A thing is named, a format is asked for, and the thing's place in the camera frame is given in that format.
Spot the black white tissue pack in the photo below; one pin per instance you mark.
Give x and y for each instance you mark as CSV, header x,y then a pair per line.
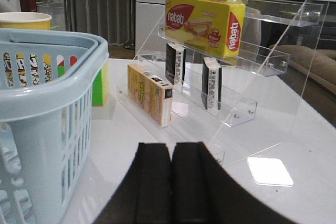
x,y
175,63
211,84

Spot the yellow nabati wafer box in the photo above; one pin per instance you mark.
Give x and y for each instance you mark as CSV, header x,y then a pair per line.
x,y
212,26

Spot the beige snack box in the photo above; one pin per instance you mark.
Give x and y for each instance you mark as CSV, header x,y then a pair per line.
x,y
151,93

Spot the red bin in background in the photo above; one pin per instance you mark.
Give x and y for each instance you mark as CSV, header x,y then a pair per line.
x,y
28,5

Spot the brown sofa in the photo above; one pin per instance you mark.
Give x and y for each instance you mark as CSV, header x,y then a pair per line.
x,y
311,71

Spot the white cabinet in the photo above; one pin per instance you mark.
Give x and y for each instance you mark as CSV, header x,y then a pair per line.
x,y
147,15

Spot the green yellow box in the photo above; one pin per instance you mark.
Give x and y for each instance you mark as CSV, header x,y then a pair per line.
x,y
100,86

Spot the light blue plastic basket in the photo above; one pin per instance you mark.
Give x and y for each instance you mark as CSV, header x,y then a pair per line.
x,y
46,98

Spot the yellow paper snack cup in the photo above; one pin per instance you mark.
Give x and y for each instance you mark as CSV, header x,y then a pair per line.
x,y
26,20

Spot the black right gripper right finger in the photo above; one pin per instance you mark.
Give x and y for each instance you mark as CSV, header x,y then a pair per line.
x,y
204,193

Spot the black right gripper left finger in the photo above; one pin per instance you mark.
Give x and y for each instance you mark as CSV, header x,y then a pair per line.
x,y
144,195

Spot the clear acrylic right display shelf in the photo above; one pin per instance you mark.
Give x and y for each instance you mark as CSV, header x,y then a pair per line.
x,y
258,110

